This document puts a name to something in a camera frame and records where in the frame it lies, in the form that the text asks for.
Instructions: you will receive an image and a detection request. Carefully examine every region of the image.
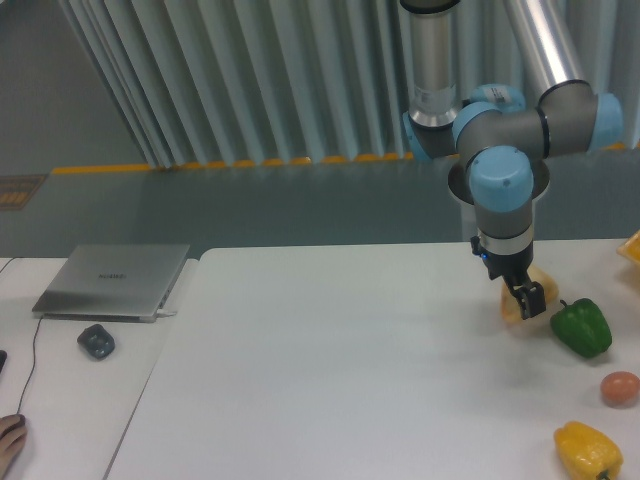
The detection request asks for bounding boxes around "triangular bread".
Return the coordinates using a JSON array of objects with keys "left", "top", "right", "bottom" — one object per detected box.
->
[{"left": 500, "top": 265, "right": 559, "bottom": 324}]

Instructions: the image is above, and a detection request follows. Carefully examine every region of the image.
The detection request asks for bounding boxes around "silver laptop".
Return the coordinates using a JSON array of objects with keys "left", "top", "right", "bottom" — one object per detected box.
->
[{"left": 32, "top": 244, "right": 189, "bottom": 322}]

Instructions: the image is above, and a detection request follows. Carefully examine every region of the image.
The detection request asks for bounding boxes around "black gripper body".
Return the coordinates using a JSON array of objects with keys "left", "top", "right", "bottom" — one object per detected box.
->
[{"left": 470, "top": 236, "right": 533, "bottom": 286}]

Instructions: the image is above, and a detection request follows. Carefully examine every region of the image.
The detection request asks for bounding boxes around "green bell pepper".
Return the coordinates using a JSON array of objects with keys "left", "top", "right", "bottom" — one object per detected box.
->
[{"left": 550, "top": 298, "right": 613, "bottom": 359}]

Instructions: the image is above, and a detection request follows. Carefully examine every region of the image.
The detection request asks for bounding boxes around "person's hand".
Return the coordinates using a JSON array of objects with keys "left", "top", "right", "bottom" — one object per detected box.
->
[{"left": 0, "top": 414, "right": 27, "bottom": 477}]

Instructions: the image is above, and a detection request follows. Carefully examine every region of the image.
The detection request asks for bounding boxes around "black mouse cable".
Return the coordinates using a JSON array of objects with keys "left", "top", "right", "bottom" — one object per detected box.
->
[{"left": 0, "top": 257, "right": 45, "bottom": 416}]

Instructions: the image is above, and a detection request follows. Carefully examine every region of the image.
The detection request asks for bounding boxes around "yellow basket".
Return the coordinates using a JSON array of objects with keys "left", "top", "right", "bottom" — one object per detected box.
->
[{"left": 616, "top": 231, "right": 640, "bottom": 266}]

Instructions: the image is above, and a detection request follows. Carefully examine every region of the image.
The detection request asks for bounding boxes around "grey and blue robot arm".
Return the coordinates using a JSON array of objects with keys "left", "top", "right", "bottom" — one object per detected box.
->
[{"left": 401, "top": 1, "right": 623, "bottom": 319}]

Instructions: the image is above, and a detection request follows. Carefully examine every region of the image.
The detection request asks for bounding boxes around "brown egg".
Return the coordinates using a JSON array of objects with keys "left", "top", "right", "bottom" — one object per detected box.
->
[{"left": 600, "top": 371, "right": 639, "bottom": 406}]

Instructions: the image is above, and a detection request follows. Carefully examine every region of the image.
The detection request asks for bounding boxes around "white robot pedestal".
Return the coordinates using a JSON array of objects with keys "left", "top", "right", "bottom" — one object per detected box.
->
[{"left": 447, "top": 154, "right": 552, "bottom": 243}]

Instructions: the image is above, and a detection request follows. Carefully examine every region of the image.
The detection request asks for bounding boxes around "white corrugated partition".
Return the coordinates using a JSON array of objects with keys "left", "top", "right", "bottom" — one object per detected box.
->
[{"left": 58, "top": 1, "right": 639, "bottom": 170}]

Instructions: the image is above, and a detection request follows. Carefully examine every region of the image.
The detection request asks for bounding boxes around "yellow bell pepper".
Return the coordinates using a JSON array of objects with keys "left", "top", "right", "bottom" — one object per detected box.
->
[{"left": 553, "top": 421, "right": 624, "bottom": 480}]

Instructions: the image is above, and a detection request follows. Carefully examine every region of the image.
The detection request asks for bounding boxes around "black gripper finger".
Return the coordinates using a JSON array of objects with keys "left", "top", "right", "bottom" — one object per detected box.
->
[
  {"left": 501, "top": 280, "right": 522, "bottom": 306},
  {"left": 521, "top": 281, "right": 545, "bottom": 319}
]

